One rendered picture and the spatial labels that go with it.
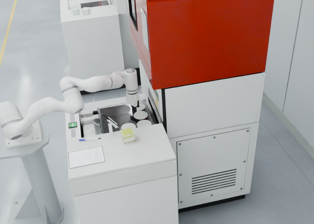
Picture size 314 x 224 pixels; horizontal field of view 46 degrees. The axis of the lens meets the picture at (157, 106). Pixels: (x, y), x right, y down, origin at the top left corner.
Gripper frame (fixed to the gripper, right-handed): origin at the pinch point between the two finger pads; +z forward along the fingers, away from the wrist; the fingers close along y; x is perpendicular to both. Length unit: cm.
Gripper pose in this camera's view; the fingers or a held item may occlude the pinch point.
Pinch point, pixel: (134, 109)
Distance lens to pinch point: 266.0
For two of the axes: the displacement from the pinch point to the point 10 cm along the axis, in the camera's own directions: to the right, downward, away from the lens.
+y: 7.2, 3.6, -5.9
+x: 6.9, -4.4, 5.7
